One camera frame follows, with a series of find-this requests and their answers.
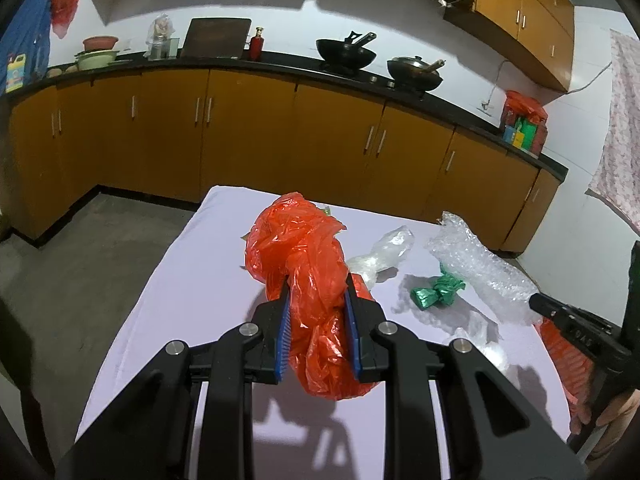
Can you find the black countertop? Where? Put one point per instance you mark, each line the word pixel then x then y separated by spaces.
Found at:
pixel 290 67

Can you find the red bottle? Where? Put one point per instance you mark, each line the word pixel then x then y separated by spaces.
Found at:
pixel 256 46

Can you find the red basin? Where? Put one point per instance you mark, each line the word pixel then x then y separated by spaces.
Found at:
pixel 100 43

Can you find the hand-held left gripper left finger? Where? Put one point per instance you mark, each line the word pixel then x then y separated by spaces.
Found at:
pixel 282 330

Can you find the blue cloth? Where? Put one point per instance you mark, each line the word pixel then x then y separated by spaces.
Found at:
pixel 35 20

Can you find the wooden base cabinets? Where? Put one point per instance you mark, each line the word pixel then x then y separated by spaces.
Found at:
pixel 250 135

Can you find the clear plastic bag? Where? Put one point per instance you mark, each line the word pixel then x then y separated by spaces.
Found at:
pixel 475 344
pixel 385 250

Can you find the glass jar with plastic bag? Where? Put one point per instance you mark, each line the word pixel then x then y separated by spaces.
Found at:
pixel 161 37

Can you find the red plastic bag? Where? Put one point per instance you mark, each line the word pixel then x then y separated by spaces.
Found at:
pixel 67 5
pixel 525 105

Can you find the green foil wrapper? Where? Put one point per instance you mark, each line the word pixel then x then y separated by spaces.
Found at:
pixel 435 294

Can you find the black gas stove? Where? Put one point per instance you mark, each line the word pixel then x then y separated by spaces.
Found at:
pixel 372 79

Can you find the black wok with lid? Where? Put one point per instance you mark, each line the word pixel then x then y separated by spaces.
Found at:
pixel 415 72

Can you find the clear bubble wrap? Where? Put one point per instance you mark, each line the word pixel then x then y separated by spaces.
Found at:
pixel 475 260

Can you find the wooden wall cabinets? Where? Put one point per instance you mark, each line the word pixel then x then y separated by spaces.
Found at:
pixel 540 15

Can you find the red mesh waste basket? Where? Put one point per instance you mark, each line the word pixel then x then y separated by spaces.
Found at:
pixel 562 360

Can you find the yellow box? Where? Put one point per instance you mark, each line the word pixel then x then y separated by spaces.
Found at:
pixel 520 140

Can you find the pink floral cloth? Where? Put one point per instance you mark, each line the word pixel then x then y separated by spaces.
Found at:
pixel 620 135

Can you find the yellow detergent bottle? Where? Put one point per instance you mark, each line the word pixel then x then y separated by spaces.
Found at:
pixel 15 74

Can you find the orange plastic bag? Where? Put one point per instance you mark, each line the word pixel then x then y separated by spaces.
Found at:
pixel 305 250

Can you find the light green basin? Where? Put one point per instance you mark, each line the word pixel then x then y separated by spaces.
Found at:
pixel 97 61

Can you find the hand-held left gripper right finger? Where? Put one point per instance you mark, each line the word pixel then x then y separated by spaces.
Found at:
pixel 354 330

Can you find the blue box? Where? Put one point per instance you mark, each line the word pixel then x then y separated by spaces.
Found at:
pixel 508 134

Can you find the dark wooden cutting board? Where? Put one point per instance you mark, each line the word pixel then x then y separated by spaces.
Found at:
pixel 217 37

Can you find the white wall socket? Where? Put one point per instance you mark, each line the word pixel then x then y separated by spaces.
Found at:
pixel 486 106

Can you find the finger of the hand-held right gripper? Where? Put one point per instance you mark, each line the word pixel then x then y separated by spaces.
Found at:
pixel 575 322

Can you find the person's right hand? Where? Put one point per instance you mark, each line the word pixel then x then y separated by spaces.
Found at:
pixel 622 420

